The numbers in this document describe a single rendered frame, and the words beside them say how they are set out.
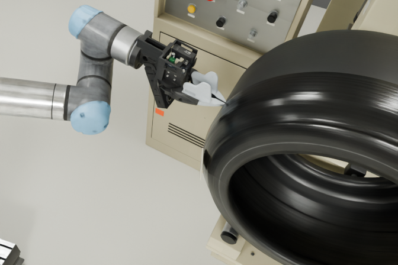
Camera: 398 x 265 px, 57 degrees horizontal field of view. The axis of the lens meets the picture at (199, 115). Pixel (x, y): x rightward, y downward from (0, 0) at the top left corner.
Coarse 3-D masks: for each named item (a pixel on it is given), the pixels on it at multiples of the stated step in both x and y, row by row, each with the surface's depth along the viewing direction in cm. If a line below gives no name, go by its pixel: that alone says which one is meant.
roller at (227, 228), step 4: (228, 224) 93; (224, 228) 92; (228, 228) 92; (232, 228) 92; (224, 232) 91; (228, 232) 91; (232, 232) 91; (236, 232) 91; (220, 236) 93; (224, 236) 91; (228, 236) 90; (232, 236) 90; (236, 236) 91; (224, 240) 93; (228, 240) 92; (232, 240) 91; (236, 240) 91
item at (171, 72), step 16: (144, 48) 72; (160, 48) 73; (176, 48) 73; (192, 48) 74; (144, 64) 76; (160, 64) 71; (176, 64) 70; (192, 64) 75; (160, 80) 75; (176, 80) 74
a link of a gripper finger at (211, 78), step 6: (192, 72) 76; (198, 72) 76; (210, 72) 74; (192, 78) 77; (198, 78) 76; (204, 78) 75; (210, 78) 75; (216, 78) 74; (210, 84) 76; (216, 84) 75; (216, 90) 76; (216, 96) 76; (222, 96) 76
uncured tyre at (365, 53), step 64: (256, 64) 75; (320, 64) 60; (384, 64) 58; (256, 128) 61; (320, 128) 54; (384, 128) 51; (256, 192) 98; (320, 192) 102; (384, 192) 93; (320, 256) 90; (384, 256) 85
